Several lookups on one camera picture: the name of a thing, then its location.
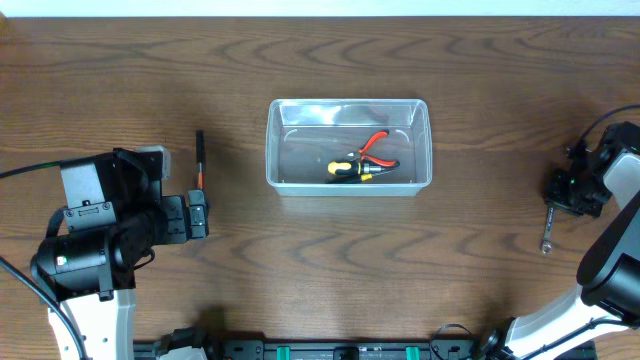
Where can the slim black yellow screwdriver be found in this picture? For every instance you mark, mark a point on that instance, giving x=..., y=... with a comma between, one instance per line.
x=356, y=179

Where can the clear plastic container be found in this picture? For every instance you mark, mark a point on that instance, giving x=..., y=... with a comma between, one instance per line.
x=304, y=135

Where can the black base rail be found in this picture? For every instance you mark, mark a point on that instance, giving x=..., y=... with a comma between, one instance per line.
x=195, y=343

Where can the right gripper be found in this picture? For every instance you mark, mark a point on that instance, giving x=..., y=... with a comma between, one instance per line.
x=558, y=193

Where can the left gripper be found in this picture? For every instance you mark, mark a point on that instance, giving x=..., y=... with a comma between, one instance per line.
x=197, y=215

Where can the red handled pliers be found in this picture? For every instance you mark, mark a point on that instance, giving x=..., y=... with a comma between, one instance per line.
x=368, y=151

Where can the stubby yellow black screwdriver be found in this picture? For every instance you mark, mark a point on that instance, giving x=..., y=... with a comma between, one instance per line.
x=352, y=168

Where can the silver wrench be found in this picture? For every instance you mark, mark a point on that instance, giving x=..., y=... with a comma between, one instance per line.
x=546, y=243

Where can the small claw hammer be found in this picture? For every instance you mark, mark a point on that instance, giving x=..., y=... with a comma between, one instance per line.
x=200, y=158

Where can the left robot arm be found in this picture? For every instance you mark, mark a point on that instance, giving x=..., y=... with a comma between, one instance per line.
x=90, y=279

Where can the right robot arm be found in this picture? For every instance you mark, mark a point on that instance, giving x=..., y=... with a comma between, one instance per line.
x=605, y=298

